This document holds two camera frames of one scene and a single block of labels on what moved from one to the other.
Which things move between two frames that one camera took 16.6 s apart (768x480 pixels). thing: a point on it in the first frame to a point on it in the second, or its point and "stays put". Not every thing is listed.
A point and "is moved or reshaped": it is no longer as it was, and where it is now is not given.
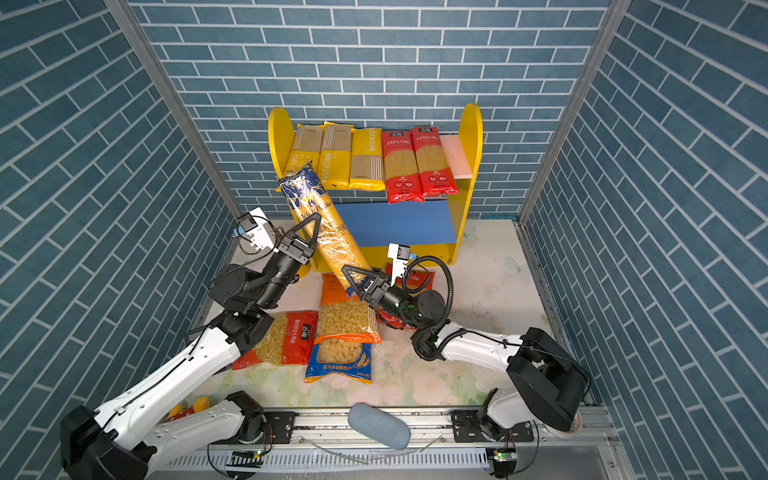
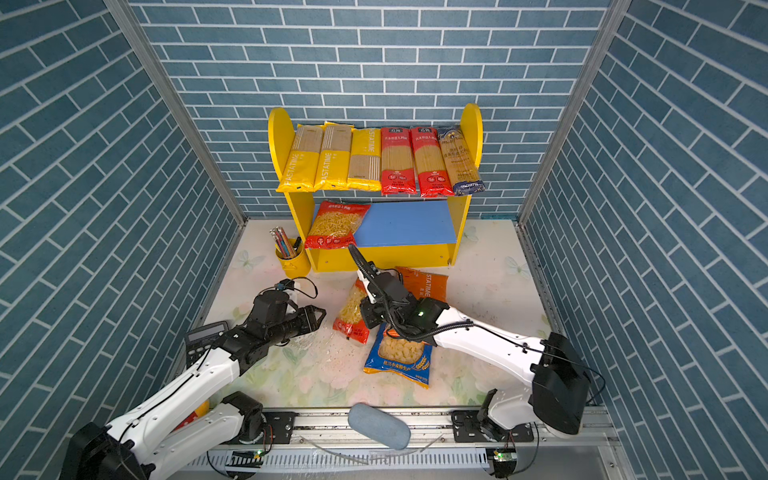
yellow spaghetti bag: (335, 157) stays put
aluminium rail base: (326, 442) stays put
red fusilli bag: (412, 280) to (336, 224)
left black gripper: (295, 253) to (309, 319)
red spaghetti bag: (401, 168) is moved or reshaped
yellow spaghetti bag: (306, 148) stays put
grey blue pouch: (380, 425) stays put
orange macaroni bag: (344, 319) to (425, 285)
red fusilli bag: (289, 340) to (351, 323)
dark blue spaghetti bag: (335, 246) to (462, 172)
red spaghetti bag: (436, 176) stays put
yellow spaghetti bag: (367, 160) stays put
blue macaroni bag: (352, 360) to (410, 359)
